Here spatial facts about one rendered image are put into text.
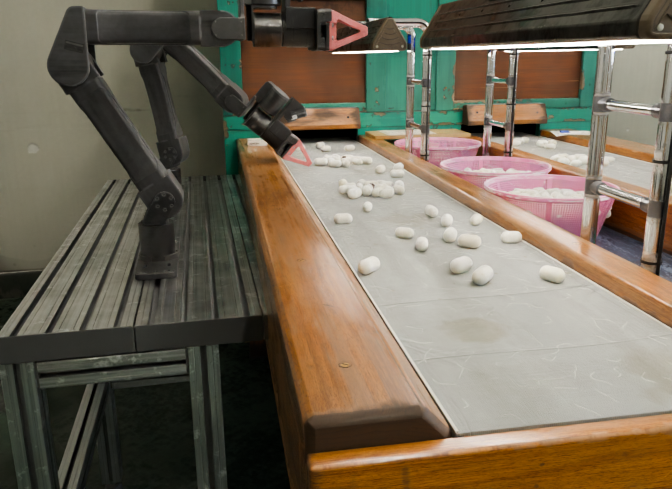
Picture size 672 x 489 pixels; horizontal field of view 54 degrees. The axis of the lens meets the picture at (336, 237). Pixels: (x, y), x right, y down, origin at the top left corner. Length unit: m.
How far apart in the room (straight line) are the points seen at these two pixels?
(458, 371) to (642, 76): 3.16
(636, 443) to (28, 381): 0.76
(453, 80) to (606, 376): 1.82
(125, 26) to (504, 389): 0.83
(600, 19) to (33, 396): 0.84
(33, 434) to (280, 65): 1.55
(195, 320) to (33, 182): 2.22
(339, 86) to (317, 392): 1.82
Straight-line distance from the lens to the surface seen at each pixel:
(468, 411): 0.58
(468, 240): 1.03
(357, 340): 0.64
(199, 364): 0.98
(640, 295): 0.84
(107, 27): 1.16
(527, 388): 0.63
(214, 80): 1.72
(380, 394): 0.55
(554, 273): 0.90
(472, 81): 2.43
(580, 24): 0.69
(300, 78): 2.28
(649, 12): 0.61
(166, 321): 0.96
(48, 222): 3.15
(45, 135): 3.08
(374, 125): 2.32
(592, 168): 1.03
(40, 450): 1.06
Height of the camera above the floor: 1.03
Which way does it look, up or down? 15 degrees down
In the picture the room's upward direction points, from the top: 1 degrees counter-clockwise
